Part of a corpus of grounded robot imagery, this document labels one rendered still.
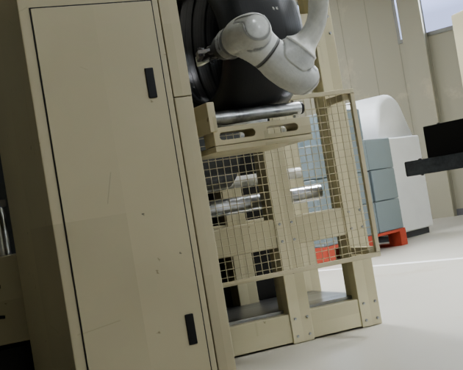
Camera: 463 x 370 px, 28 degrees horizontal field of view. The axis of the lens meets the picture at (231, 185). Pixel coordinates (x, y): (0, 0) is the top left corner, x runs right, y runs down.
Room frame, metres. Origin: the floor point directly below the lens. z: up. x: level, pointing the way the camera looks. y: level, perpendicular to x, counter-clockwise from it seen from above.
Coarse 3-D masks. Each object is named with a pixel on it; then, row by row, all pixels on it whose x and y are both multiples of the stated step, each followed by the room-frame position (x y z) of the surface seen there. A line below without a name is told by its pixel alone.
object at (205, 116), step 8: (208, 104) 2.96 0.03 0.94; (200, 112) 3.02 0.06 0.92; (208, 112) 2.96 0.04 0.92; (200, 120) 3.03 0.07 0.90; (208, 120) 2.96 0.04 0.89; (216, 120) 2.97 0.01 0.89; (200, 128) 3.04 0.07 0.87; (208, 128) 2.97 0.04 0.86; (216, 128) 2.97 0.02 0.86; (200, 136) 3.05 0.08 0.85
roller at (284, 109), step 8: (272, 104) 3.11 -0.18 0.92; (280, 104) 3.12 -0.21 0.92; (288, 104) 3.12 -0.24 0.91; (296, 104) 3.13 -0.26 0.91; (216, 112) 3.02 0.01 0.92; (224, 112) 3.03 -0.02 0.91; (232, 112) 3.04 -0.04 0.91; (240, 112) 3.05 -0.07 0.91; (248, 112) 3.06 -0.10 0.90; (256, 112) 3.07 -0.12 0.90; (264, 112) 3.08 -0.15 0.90; (272, 112) 3.09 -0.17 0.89; (280, 112) 3.11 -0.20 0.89; (288, 112) 3.12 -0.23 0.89; (296, 112) 3.14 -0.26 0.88; (224, 120) 3.03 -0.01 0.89; (232, 120) 3.04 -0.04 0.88; (240, 120) 3.06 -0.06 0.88; (248, 120) 3.08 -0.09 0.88
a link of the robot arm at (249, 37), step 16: (240, 16) 2.43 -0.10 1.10; (256, 16) 2.40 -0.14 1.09; (224, 32) 2.48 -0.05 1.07; (240, 32) 2.40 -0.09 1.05; (256, 32) 2.39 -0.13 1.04; (272, 32) 2.46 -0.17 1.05; (240, 48) 2.44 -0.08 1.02; (256, 48) 2.43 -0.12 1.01; (272, 48) 2.45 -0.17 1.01; (256, 64) 2.48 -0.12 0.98
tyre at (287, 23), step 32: (192, 0) 3.36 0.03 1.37; (224, 0) 2.97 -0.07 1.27; (256, 0) 2.98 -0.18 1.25; (288, 0) 3.04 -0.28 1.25; (192, 32) 3.43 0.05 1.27; (288, 32) 3.02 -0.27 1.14; (192, 64) 3.45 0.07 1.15; (224, 64) 3.01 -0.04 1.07; (192, 96) 3.28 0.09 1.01; (224, 96) 3.06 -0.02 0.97; (256, 96) 3.06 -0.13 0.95; (288, 96) 3.14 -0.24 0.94
